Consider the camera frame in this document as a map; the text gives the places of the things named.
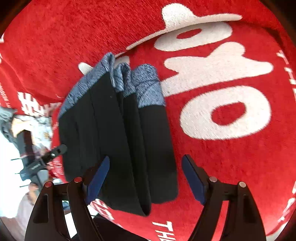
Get grey cloth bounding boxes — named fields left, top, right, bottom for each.
left=0, top=106, right=17, bottom=147

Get red folded wedding quilt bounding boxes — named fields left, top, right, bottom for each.
left=1, top=1, right=278, bottom=114

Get red wedding bedspread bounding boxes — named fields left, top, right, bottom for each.
left=49, top=21, right=296, bottom=241

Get light floral crumpled cloth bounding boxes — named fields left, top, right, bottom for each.
left=11, top=115, right=53, bottom=150

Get person legs in black trousers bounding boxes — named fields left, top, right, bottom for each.
left=69, top=214, right=149, bottom=241

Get black pants with grey trim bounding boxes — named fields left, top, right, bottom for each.
left=58, top=53, right=178, bottom=216

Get operator left hand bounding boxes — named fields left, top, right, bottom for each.
left=28, top=162, right=55, bottom=197

